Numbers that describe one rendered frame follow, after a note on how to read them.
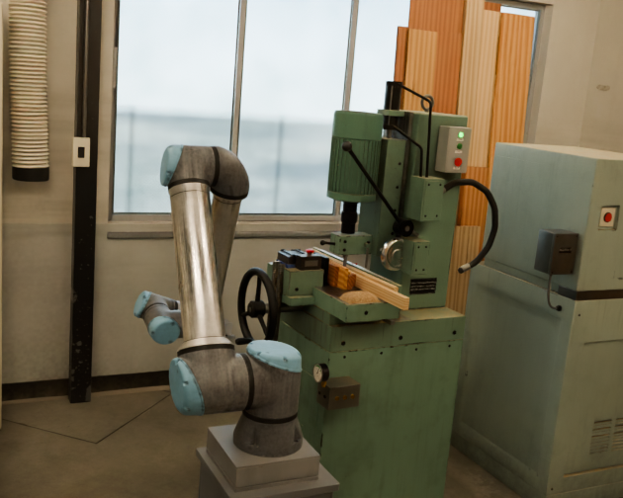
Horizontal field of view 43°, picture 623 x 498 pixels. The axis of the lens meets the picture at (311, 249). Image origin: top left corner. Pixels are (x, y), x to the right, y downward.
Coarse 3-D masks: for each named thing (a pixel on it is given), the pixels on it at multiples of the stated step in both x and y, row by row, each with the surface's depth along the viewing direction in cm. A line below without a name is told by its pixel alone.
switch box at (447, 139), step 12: (444, 132) 280; (456, 132) 279; (468, 132) 281; (444, 144) 280; (456, 144) 280; (468, 144) 282; (444, 156) 280; (456, 156) 281; (468, 156) 284; (444, 168) 280
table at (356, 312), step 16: (320, 288) 275; (336, 288) 277; (352, 288) 279; (288, 304) 272; (304, 304) 274; (320, 304) 272; (336, 304) 262; (352, 304) 258; (368, 304) 261; (384, 304) 264; (352, 320) 259; (368, 320) 262
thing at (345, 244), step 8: (336, 232) 288; (360, 232) 292; (336, 240) 284; (344, 240) 282; (352, 240) 284; (360, 240) 286; (368, 240) 288; (336, 248) 284; (344, 248) 283; (352, 248) 285; (360, 248) 287; (344, 256) 288
